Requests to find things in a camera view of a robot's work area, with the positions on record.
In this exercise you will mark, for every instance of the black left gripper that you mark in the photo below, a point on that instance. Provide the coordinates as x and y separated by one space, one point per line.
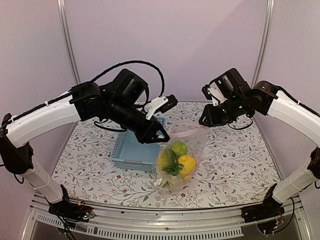
148 135

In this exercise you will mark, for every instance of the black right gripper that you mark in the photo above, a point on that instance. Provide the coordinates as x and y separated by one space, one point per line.
211 120

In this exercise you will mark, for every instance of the blue plastic basket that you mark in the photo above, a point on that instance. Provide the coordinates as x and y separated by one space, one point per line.
129 154

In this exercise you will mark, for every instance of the clear zip top bag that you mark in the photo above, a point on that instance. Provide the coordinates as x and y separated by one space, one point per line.
194 136

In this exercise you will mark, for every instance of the white radish toy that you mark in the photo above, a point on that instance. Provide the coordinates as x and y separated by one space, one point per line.
175 170

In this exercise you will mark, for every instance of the yellow lemon toy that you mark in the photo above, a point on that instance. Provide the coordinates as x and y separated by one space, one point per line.
168 159
189 163

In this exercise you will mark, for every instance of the yellow lemon toy top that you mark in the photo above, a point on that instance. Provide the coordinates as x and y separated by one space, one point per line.
168 159

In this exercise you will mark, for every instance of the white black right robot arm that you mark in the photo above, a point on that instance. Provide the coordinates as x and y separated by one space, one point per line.
232 97

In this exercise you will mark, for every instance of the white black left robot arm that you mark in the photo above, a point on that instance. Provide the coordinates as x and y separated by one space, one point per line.
115 101

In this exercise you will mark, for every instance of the floral pattern table mat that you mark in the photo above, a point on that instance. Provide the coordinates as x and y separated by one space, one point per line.
236 169

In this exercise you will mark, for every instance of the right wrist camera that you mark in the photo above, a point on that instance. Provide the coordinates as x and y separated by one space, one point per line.
213 94

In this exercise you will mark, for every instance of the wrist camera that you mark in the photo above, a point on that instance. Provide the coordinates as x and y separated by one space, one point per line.
160 104
213 94

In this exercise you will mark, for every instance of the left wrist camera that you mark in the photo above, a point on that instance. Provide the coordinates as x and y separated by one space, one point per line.
160 104

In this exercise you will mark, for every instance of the right aluminium frame post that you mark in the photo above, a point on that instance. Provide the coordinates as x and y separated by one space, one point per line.
264 41

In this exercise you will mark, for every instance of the aluminium frame post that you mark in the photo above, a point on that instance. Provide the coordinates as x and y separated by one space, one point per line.
264 41
62 11

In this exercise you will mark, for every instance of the front aluminium rail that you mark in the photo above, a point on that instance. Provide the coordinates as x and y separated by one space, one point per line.
117 222

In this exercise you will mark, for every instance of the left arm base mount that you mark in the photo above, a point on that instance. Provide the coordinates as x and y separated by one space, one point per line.
77 212

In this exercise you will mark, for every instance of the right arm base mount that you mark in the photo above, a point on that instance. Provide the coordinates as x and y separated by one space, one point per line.
267 218

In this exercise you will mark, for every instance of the left aluminium frame post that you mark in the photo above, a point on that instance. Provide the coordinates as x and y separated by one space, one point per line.
62 11

